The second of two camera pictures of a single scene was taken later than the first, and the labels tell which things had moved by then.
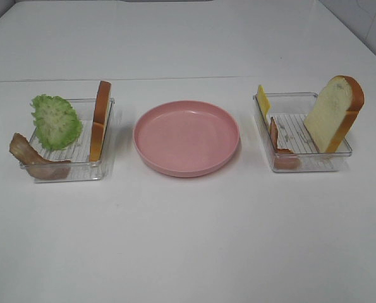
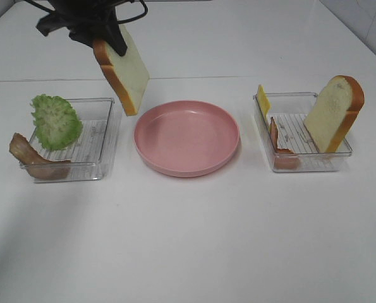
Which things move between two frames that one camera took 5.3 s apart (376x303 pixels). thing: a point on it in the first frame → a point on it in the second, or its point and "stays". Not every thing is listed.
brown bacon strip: [36, 164] stays
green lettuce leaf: [56, 124] stays
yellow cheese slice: [263, 101] stays
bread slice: [100, 121] → [127, 73]
